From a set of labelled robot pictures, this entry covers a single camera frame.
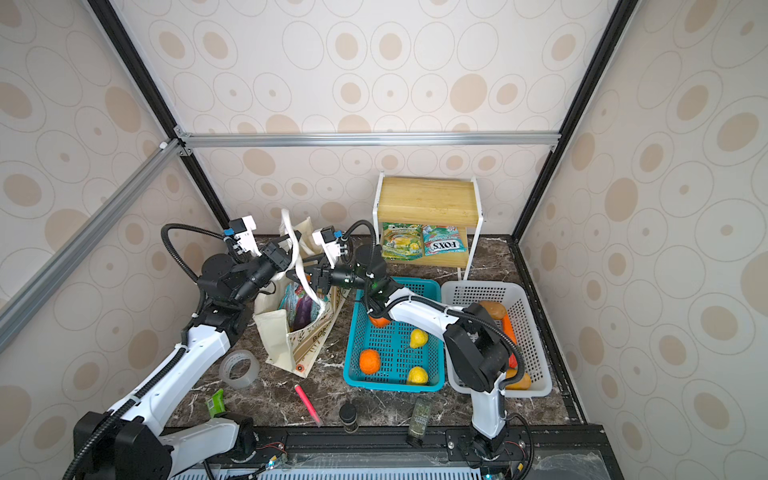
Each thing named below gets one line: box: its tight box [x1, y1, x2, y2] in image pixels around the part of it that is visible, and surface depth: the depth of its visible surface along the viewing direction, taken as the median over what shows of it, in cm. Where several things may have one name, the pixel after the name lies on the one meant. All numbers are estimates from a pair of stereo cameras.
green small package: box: [206, 388, 226, 418], surface depth 80 cm
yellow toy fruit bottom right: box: [407, 366, 429, 384], surface depth 83 cm
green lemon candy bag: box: [381, 222, 423, 261], surface depth 94 cm
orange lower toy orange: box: [359, 349, 381, 376], surface depth 84 cm
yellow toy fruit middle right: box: [410, 329, 428, 349], surface depth 89 cm
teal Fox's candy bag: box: [422, 225, 467, 256], surface depth 96 cm
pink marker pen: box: [294, 384, 322, 427], surface depth 81 cm
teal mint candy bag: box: [278, 282, 306, 332], surface depth 87 cm
